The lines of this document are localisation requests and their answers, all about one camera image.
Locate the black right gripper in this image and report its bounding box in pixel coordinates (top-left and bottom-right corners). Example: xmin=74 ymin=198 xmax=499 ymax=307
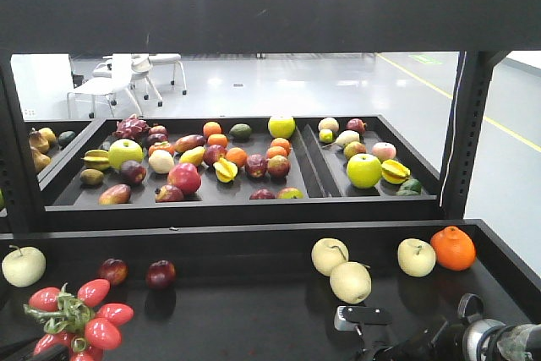
xmin=334 ymin=305 xmax=465 ymax=360

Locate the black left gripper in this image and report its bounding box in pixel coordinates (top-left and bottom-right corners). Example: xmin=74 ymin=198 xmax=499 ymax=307
xmin=1 ymin=334 xmax=69 ymax=361

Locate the red cherry tomato bunch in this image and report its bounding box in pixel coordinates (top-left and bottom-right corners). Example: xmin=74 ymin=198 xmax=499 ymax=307
xmin=23 ymin=279 xmax=134 ymax=360

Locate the purple dragon fruit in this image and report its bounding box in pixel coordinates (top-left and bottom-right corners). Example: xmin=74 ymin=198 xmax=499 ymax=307
xmin=112 ymin=114 xmax=150 ymax=141

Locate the pale pear right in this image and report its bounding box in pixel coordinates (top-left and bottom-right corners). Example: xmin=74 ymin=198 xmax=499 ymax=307
xmin=397 ymin=238 xmax=436 ymax=277

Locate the orange tangerine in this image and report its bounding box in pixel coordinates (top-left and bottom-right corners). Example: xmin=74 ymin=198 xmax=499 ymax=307
xmin=430 ymin=226 xmax=476 ymax=271

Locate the pale pear centre front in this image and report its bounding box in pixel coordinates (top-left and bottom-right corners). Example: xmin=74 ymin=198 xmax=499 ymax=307
xmin=330 ymin=261 xmax=372 ymax=304

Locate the dark red plum left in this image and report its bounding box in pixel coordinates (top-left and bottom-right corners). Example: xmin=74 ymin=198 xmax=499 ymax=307
xmin=97 ymin=258 xmax=128 ymax=286

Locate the dark red plum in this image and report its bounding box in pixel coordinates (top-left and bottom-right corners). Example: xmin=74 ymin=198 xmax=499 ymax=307
xmin=97 ymin=258 xmax=128 ymax=286
xmin=145 ymin=260 xmax=177 ymax=289

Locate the pale pear centre back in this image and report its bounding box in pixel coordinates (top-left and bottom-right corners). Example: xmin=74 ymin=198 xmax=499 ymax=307
xmin=311 ymin=238 xmax=349 ymax=276

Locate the dark produce display stand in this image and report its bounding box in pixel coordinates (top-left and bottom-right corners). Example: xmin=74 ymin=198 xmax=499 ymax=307
xmin=1 ymin=0 xmax=540 ymax=360

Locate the dark red plum right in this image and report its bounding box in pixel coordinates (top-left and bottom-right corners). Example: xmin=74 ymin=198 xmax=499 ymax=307
xmin=145 ymin=260 xmax=177 ymax=289

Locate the yellow starfruit right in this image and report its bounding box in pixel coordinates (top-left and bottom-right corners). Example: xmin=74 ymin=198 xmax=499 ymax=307
xmin=381 ymin=159 xmax=411 ymax=185

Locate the yellow starfruit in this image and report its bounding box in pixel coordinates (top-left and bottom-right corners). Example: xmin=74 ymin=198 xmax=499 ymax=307
xmin=213 ymin=157 xmax=238 ymax=183
xmin=381 ymin=159 xmax=411 ymax=185

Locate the big green apple right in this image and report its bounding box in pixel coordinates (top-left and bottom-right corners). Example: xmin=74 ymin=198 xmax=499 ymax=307
xmin=346 ymin=153 xmax=381 ymax=189

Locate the big green apple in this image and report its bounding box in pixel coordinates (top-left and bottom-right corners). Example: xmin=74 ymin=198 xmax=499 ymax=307
xmin=108 ymin=139 xmax=144 ymax=170
xmin=346 ymin=153 xmax=381 ymax=189

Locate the big green apple left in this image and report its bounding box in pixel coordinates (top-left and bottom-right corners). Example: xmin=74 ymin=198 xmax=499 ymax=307
xmin=108 ymin=139 xmax=144 ymax=170

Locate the big red apple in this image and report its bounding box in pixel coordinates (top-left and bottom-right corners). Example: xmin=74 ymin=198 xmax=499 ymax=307
xmin=167 ymin=162 xmax=201 ymax=195

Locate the yellow green apple back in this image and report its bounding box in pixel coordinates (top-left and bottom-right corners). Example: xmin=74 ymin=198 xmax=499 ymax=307
xmin=267 ymin=116 xmax=296 ymax=139

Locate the yellow starfruit centre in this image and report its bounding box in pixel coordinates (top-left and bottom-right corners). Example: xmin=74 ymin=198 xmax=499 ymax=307
xmin=213 ymin=157 xmax=238 ymax=183

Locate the white office chair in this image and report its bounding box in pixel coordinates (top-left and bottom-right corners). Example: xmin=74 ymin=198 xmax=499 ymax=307
xmin=66 ymin=53 xmax=143 ymax=118

